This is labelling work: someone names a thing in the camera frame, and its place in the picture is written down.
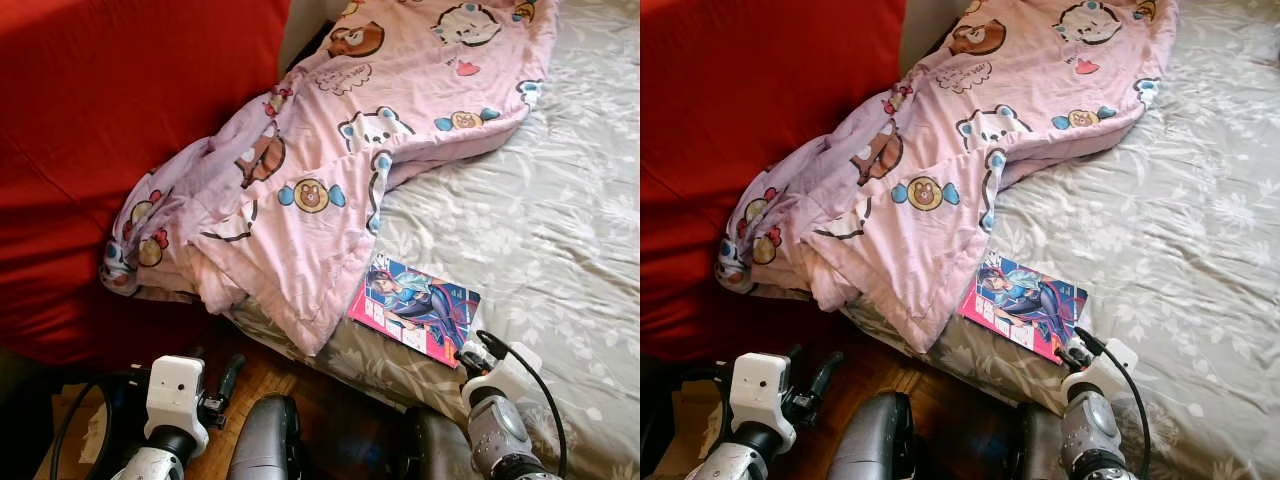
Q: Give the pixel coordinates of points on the bed with grey floral sheet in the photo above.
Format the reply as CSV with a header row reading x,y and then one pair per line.
x,y
560,220
1180,220

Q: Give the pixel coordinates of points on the pink cartoon blanket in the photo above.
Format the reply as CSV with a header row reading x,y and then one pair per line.
x,y
930,170
320,170

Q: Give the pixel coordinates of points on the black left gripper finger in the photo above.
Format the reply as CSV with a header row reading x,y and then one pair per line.
x,y
795,354
196,353
827,374
232,375

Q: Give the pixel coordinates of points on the anime comic book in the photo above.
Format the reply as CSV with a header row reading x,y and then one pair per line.
x,y
1025,300
415,305

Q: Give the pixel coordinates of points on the grey robot leg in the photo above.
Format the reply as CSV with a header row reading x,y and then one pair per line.
x,y
440,450
262,440
870,440

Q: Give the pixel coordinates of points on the grey right robot leg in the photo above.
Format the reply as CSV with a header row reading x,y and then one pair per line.
x,y
440,450

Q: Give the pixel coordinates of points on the grey left robot leg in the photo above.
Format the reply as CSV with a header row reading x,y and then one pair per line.
x,y
870,440
262,440

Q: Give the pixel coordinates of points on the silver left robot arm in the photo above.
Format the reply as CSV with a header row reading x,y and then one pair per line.
x,y
745,455
160,455

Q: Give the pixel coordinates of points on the brown cardboard piece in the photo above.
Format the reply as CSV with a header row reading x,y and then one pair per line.
x,y
90,430
695,420

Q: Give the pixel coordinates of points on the thick red sofa cushion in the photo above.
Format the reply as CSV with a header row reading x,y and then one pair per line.
x,y
750,130
110,130

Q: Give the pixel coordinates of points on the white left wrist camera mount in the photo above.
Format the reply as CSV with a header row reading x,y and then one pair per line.
x,y
175,395
760,392

